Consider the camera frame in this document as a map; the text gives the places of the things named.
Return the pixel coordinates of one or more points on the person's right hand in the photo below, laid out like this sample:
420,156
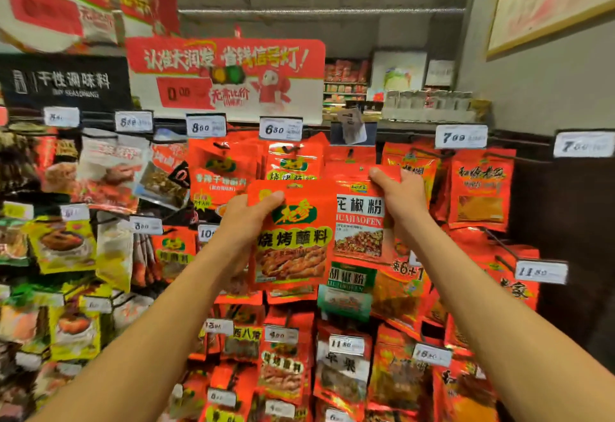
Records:
404,204

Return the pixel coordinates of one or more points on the pale white packet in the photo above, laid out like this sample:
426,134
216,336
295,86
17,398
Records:
115,258

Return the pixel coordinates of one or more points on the distant shelf goods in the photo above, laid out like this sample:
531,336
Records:
423,105

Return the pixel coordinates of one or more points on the red white promotion sign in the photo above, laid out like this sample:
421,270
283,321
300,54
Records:
221,57

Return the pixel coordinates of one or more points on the yellow green packet bowl picture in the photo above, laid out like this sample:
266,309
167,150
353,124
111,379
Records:
60,244

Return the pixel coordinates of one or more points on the person's right forearm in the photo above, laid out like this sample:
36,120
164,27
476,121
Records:
509,330

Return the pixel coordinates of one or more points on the metal ceiling rail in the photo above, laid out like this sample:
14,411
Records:
327,14

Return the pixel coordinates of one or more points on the clear packet with red label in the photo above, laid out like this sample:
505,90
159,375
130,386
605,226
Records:
163,182

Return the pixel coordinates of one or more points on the small white sign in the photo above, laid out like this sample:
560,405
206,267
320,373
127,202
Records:
440,73

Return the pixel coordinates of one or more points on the red packet with dish picture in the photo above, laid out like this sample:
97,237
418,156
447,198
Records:
58,172

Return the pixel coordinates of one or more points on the red Sichuan pepper powder packet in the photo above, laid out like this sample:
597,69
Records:
360,230

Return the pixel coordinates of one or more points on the white picture poster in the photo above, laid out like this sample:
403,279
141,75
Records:
396,73

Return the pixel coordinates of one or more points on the rows of hanging red packets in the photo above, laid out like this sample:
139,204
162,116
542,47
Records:
480,191

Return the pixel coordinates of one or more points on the black category sign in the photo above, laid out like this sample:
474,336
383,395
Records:
67,81

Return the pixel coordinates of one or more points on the person's left forearm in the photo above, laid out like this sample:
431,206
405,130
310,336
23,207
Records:
144,354

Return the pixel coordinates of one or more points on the person's left hand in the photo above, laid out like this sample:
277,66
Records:
240,234

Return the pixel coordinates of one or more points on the hanging display of seasoning packets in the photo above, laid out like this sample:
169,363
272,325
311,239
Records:
281,129

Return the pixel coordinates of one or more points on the white red-print sauce packet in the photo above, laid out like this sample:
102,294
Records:
111,177

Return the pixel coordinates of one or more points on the green white-label packet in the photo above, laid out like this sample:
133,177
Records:
346,292

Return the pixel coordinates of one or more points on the assorted green brown packets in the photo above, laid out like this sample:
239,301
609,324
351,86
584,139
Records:
19,162

